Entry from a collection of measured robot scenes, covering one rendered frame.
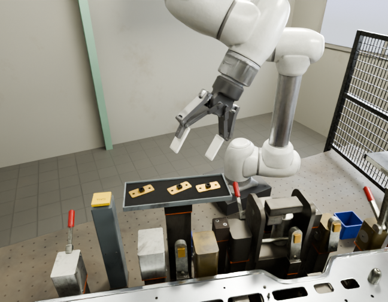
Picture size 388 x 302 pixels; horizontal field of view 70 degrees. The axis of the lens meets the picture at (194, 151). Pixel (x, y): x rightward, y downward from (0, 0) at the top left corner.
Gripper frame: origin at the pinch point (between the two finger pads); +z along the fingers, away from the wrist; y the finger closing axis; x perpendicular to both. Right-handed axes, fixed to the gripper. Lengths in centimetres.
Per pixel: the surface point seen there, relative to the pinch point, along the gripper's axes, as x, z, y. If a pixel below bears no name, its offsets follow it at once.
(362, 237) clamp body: 33, 6, -68
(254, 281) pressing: 23.0, 28.8, -27.6
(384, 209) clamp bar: 34, -8, -60
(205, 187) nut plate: -7.8, 15.7, -23.5
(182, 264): 7.0, 35.3, -12.8
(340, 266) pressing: 35, 14, -50
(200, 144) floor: -189, 60, -214
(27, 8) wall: -279, 5, -8
